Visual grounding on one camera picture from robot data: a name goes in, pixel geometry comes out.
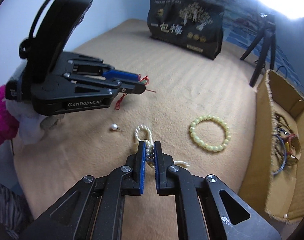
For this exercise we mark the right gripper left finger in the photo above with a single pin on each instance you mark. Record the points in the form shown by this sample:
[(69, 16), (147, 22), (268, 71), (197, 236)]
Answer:
[(133, 181)]

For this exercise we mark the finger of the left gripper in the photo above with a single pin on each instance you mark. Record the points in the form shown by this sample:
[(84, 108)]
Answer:
[(120, 75), (129, 87)]

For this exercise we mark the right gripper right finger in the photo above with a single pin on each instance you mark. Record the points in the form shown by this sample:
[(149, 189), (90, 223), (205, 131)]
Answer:
[(164, 170)]

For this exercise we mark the pink sleeve forearm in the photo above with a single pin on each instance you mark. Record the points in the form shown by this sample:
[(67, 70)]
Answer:
[(8, 124)]

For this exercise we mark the gloved left hand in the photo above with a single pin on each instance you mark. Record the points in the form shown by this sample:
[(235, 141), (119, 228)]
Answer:
[(32, 126)]

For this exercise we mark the tan blanket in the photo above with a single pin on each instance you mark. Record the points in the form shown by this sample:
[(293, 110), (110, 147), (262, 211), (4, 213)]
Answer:
[(183, 86)]

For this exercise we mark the black printed bag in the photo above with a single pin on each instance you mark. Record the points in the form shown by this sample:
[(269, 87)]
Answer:
[(194, 25)]

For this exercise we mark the cardboard box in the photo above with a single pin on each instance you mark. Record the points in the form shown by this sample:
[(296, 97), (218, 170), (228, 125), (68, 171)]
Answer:
[(274, 180)]

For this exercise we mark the blue bangle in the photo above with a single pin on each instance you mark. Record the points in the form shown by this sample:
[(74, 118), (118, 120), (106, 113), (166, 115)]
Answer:
[(283, 150)]

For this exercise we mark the blue checkered bedsheet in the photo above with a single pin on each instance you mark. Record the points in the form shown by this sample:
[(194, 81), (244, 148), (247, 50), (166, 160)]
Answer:
[(241, 31)]

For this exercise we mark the black tripod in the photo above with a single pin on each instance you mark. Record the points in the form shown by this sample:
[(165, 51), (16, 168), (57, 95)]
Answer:
[(268, 37)]

